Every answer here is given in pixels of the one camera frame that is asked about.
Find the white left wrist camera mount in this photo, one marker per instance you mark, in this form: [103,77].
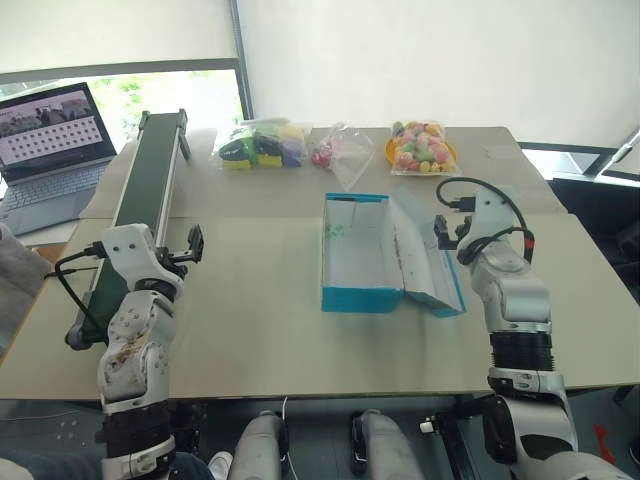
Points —
[127,250]

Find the black table frame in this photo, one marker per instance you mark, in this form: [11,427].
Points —
[457,430]

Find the dark window frame post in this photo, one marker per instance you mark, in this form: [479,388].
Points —
[242,60]

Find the plastic bag of colourful toys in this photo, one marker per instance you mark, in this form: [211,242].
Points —
[422,147]

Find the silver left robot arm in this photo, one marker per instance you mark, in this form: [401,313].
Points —
[135,330]

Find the plastic bag of sponges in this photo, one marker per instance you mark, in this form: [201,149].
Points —
[260,147]

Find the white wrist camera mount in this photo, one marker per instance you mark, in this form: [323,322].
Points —
[492,212]
[127,250]

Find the green conveyor belt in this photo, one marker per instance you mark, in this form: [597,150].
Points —
[145,190]

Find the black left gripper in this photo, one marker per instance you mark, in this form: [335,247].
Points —
[175,274]

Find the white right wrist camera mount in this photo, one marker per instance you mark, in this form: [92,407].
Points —
[492,212]

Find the person in grey clothing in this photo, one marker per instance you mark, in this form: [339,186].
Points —
[17,290]

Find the white roller blind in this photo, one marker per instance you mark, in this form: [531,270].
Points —
[115,30]

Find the yellow plate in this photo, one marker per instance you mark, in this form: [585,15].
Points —
[389,150]

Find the silver laptop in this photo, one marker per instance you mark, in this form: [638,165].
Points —
[50,165]

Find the blue cardboard box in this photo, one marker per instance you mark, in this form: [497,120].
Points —
[360,250]

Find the plastic bag with red items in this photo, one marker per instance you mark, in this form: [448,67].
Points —
[345,150]

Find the black furniture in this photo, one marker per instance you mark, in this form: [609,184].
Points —
[595,200]

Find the white sneaker toe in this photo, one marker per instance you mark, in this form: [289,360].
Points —
[220,464]

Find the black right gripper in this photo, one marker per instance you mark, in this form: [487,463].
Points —
[456,241]

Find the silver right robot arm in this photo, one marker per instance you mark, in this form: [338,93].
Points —
[520,300]

